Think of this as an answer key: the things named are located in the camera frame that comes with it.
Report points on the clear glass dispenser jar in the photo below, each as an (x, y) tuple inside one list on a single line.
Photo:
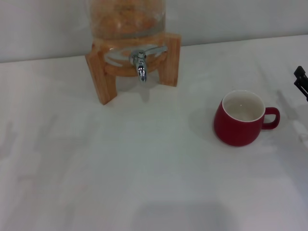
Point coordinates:
[(127, 19)]

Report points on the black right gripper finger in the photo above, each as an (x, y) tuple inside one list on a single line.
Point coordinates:
[(302, 71)]

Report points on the wooden dispenser stand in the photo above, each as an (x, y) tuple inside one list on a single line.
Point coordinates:
[(99, 72)]

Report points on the chrome faucet with lever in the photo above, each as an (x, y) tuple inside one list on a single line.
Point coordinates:
[(142, 69)]

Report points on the red cup white inside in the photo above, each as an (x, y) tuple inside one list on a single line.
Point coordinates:
[(231, 130)]

